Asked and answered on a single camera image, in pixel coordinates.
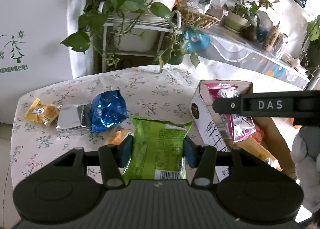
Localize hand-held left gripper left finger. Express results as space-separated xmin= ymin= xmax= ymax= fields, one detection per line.
xmin=51 ymin=136 xmax=133 ymax=189

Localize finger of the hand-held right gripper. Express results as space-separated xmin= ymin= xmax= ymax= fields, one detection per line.
xmin=212 ymin=93 xmax=244 ymax=117

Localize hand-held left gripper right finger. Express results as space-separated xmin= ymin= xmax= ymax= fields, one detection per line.
xmin=183 ymin=136 xmax=288 ymax=187

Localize white cardboard box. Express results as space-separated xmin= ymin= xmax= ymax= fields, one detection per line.
xmin=190 ymin=80 xmax=298 ymax=182

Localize magenta purple snack packet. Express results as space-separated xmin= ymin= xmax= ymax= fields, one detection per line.
xmin=205 ymin=83 xmax=258 ymax=143

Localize green snack packet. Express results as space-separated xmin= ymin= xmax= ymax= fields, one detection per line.
xmin=121 ymin=116 xmax=194 ymax=186

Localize yellow serrated snack packet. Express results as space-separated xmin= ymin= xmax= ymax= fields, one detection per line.
xmin=105 ymin=129 xmax=134 ymax=146

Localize orange red snack packet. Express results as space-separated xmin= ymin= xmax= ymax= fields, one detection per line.
xmin=250 ymin=124 xmax=265 ymax=144

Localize blue foil snack packet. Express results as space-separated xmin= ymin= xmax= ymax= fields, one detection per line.
xmin=90 ymin=89 xmax=129 ymax=134

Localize orange yellow bread packet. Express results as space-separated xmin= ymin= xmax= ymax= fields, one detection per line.
xmin=235 ymin=139 xmax=283 ymax=171

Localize clear plastic table cover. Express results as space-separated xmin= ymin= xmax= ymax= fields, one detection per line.
xmin=195 ymin=26 xmax=310 ymax=89

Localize glass jar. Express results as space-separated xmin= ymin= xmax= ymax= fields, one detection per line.
xmin=276 ymin=33 xmax=288 ymax=57

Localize silver foil snack packet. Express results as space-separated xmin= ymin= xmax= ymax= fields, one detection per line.
xmin=56 ymin=104 xmax=92 ymax=133

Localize beige bottle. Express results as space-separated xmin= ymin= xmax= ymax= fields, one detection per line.
xmin=262 ymin=25 xmax=279 ymax=52

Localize blue plastic bag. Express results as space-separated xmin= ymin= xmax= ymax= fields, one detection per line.
xmin=184 ymin=29 xmax=210 ymax=51

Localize person's grey fleece clothing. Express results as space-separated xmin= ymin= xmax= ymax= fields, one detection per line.
xmin=291 ymin=126 xmax=320 ymax=213

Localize brown teapot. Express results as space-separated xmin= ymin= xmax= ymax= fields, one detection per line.
xmin=240 ymin=25 xmax=258 ymax=42

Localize monstera plant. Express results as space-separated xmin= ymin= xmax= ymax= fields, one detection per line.
xmin=300 ymin=15 xmax=320 ymax=79

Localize green ceramic plant pot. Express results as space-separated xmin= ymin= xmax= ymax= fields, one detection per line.
xmin=221 ymin=13 xmax=249 ymax=34

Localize wicker basket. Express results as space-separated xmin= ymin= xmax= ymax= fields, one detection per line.
xmin=179 ymin=6 xmax=220 ymax=29

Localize small yellow pastry packet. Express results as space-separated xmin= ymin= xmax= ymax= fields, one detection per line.
xmin=24 ymin=98 xmax=60 ymax=126

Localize small green potted plant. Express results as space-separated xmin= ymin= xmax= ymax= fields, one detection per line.
xmin=232 ymin=0 xmax=280 ymax=27

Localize silver foil bag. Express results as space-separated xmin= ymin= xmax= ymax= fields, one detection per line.
xmin=190 ymin=0 xmax=212 ymax=14

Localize white metal plant rack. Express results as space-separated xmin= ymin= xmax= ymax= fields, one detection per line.
xmin=101 ymin=1 xmax=183 ymax=73

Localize white refrigerator green print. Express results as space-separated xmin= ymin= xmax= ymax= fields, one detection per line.
xmin=0 ymin=0 xmax=72 ymax=124

